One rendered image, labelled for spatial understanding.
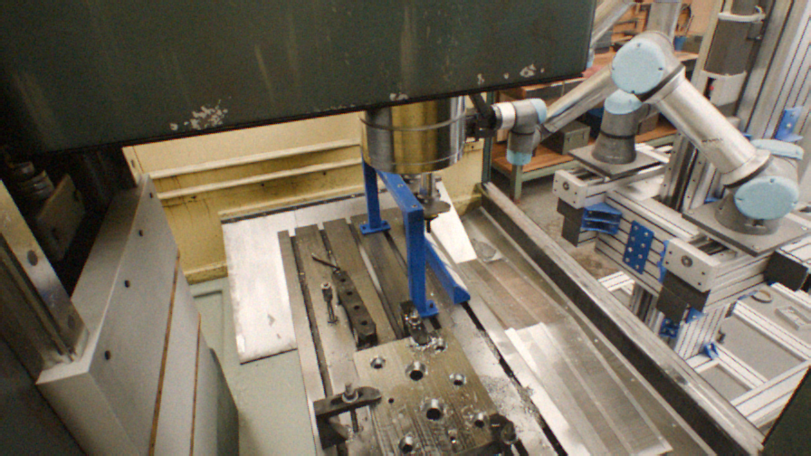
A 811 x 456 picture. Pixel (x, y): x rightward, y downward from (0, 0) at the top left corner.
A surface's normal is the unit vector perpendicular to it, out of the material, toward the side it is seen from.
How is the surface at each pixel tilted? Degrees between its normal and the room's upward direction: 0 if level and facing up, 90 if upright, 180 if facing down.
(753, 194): 95
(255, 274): 25
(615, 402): 8
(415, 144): 90
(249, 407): 0
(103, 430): 90
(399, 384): 0
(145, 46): 90
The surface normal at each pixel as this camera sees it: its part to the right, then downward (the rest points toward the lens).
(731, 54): -0.36, 0.52
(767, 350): -0.04, -0.84
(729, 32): -0.91, 0.25
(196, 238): 0.32, 0.51
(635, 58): -0.63, 0.37
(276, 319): 0.09, -0.57
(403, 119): -0.15, 0.54
